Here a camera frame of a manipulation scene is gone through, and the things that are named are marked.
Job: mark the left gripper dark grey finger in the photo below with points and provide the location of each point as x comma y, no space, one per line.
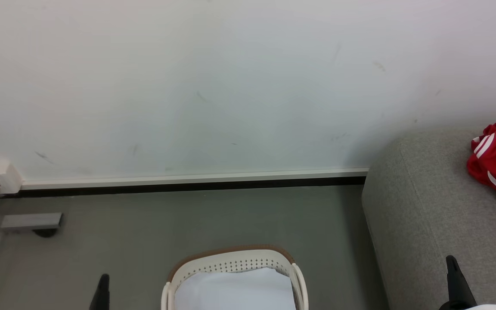
101,295

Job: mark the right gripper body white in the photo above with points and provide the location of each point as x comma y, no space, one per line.
491,308

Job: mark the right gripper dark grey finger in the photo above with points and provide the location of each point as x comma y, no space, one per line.
459,284

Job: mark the pale blue-white clothing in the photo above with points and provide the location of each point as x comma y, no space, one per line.
235,290

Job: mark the white laundry basket brown rim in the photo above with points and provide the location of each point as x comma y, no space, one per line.
230,260

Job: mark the grey fabric sofa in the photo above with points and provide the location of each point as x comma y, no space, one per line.
420,206

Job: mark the white and black baseboard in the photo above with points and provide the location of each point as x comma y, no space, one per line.
187,183

